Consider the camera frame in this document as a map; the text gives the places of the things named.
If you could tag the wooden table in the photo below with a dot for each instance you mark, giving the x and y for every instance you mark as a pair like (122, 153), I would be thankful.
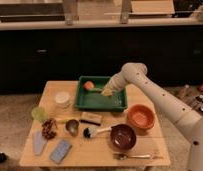
(97, 152)

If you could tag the black object on floor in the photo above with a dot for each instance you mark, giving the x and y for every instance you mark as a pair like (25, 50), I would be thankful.
(3, 157)

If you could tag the brown pine cone cluster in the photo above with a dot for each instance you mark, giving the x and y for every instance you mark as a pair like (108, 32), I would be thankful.
(47, 129)

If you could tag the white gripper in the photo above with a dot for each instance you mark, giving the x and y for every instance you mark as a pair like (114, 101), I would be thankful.
(107, 91)

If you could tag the metal fork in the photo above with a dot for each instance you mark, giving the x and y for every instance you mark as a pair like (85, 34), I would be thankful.
(122, 156)

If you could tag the items on floor right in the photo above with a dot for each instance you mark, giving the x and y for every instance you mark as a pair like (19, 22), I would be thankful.
(194, 100)

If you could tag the light green cup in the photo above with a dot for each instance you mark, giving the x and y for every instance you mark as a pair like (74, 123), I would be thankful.
(38, 114)

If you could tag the orange carrot piece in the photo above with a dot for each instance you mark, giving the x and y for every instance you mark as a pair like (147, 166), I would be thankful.
(88, 85)

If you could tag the dark brown bowl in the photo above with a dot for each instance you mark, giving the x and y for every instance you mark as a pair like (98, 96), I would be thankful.
(123, 137)

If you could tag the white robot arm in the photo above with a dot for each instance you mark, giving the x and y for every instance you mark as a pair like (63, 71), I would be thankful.
(188, 121)

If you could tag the orange bowl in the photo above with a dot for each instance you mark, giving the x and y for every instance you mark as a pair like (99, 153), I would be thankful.
(141, 116)

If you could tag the blue sponge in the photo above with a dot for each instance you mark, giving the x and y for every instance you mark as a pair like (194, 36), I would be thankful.
(60, 151)

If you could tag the white round container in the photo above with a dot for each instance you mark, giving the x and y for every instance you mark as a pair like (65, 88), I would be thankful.
(62, 99)

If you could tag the green plastic tray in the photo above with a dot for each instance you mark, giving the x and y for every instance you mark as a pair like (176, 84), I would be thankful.
(94, 101)

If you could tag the green pepper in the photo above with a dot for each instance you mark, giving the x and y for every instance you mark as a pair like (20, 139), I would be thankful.
(95, 90)

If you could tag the black brush with white handle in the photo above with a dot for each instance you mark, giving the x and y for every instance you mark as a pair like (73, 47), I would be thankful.
(93, 131)

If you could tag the wooden block sponge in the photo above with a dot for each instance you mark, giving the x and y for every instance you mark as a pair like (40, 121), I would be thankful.
(91, 118)

